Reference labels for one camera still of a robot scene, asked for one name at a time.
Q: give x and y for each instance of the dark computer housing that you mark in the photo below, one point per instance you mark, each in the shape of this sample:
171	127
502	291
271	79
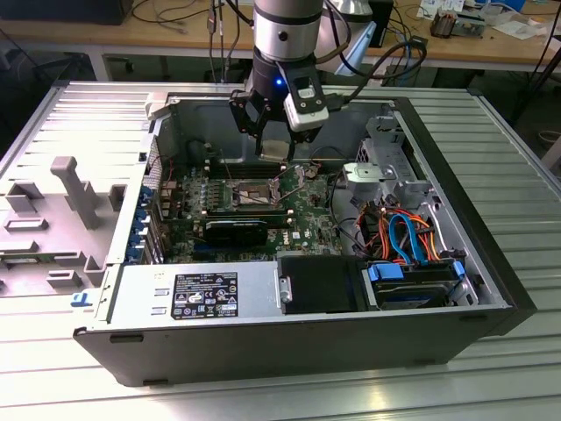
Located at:
66	11

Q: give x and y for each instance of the pale grey case latch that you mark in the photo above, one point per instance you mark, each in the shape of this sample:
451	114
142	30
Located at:
155	107

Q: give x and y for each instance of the green motherboard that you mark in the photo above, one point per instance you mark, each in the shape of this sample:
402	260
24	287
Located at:
315	210

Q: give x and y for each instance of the white papers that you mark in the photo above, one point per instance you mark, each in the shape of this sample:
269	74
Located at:
438	8

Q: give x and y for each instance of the wooden desk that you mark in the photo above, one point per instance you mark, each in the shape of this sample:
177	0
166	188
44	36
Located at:
66	35

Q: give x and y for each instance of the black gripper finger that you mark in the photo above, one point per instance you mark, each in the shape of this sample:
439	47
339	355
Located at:
247	114
302	137

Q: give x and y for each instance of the blue card retention clip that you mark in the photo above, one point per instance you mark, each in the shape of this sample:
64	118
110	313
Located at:
139	221
133	251
147	196

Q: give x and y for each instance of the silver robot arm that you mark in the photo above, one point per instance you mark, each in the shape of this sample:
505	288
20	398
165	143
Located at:
280	26

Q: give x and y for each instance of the black box on desk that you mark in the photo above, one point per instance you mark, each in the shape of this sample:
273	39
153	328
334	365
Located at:
383	22

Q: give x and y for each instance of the black PC case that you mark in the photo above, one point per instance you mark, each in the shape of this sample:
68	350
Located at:
263	351

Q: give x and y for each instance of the grey parts rack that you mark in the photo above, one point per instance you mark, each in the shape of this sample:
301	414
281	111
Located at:
52	245

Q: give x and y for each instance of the silver power supply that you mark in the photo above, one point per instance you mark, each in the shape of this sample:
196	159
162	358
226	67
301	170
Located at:
131	285

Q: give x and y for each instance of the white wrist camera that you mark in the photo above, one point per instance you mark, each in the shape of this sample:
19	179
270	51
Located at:
307	118

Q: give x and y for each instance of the small blue plastic clip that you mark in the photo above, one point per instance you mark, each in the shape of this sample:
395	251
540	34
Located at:
81	299

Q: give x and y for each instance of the silver drive bracket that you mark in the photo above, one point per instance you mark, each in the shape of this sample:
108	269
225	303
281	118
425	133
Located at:
366	175

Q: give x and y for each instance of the CPU socket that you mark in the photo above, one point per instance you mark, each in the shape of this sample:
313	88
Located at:
252	193

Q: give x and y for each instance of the perforated metal drive cage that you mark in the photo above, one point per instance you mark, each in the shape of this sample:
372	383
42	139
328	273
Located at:
385	149

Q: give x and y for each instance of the RAM slot white clips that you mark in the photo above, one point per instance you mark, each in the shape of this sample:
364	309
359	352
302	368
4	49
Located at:
245	161
280	223
245	170
245	215

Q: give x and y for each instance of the white tape roll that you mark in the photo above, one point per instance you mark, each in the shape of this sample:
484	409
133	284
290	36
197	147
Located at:
537	20

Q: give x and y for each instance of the black graphics card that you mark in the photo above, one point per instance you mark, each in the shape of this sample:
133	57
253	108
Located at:
236	232

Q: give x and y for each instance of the hard disk in blue carrier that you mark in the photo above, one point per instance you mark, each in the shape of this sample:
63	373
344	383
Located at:
412	298

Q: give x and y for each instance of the silver-topped CPU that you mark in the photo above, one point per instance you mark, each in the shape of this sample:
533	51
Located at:
275	149

